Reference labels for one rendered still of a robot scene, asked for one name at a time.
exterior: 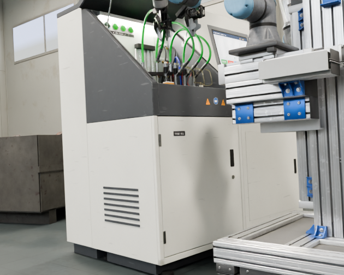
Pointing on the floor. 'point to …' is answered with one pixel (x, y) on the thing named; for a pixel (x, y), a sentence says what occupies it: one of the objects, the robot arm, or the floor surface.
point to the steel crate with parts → (25, 178)
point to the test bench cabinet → (134, 196)
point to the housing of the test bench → (75, 132)
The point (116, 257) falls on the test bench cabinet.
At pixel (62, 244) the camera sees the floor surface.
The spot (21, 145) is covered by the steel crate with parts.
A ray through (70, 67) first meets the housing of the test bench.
